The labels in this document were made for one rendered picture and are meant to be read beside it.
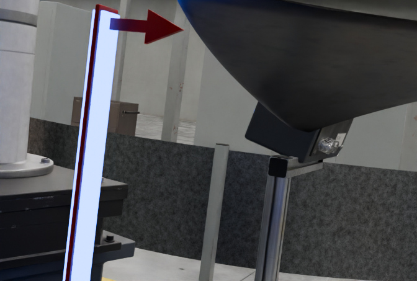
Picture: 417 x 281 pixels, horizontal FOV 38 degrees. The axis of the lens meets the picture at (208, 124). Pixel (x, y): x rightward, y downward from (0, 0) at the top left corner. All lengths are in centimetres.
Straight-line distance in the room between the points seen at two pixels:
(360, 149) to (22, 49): 576
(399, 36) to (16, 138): 57
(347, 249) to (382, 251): 13
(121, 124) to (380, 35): 682
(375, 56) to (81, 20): 1024
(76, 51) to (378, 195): 864
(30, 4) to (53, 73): 926
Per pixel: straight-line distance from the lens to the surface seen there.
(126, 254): 83
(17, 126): 80
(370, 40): 34
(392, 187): 227
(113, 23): 45
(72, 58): 1044
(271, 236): 95
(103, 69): 45
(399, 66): 39
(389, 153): 638
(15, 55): 79
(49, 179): 77
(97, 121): 45
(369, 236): 226
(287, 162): 93
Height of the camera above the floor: 114
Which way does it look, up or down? 3 degrees down
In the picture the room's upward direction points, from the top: 7 degrees clockwise
